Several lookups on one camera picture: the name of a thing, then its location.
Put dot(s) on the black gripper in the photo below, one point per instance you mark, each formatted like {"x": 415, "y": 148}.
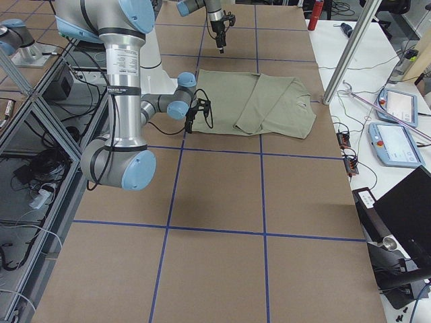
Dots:
{"x": 191, "y": 117}
{"x": 218, "y": 29}

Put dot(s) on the olive green long-sleeve shirt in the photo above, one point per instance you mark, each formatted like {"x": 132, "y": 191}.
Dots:
{"x": 248, "y": 104}

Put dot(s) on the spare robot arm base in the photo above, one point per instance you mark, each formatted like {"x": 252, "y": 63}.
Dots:
{"x": 18, "y": 43}

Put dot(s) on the red bottle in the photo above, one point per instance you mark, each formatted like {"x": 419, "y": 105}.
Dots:
{"x": 315, "y": 14}

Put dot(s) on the orange terminal block upper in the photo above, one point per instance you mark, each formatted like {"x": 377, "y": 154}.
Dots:
{"x": 343, "y": 139}

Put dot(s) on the orange terminal block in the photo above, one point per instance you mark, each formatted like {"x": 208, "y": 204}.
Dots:
{"x": 343, "y": 139}
{"x": 351, "y": 165}

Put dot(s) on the white power strip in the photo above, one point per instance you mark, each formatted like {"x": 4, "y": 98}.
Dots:
{"x": 39, "y": 200}

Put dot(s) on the orange terminal block lower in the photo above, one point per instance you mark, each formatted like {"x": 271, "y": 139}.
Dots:
{"x": 351, "y": 165}

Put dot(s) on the upper teach pendant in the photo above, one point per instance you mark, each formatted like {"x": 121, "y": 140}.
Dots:
{"x": 398, "y": 104}

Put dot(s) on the teach pendant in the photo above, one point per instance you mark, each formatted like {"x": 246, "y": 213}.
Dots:
{"x": 398, "y": 104}
{"x": 394, "y": 146}

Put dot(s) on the lower teach pendant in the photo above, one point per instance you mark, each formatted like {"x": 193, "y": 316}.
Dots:
{"x": 394, "y": 146}

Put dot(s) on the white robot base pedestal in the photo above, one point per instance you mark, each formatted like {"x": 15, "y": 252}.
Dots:
{"x": 153, "y": 78}

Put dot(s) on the aluminium frame post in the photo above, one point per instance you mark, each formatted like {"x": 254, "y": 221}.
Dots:
{"x": 353, "y": 43}

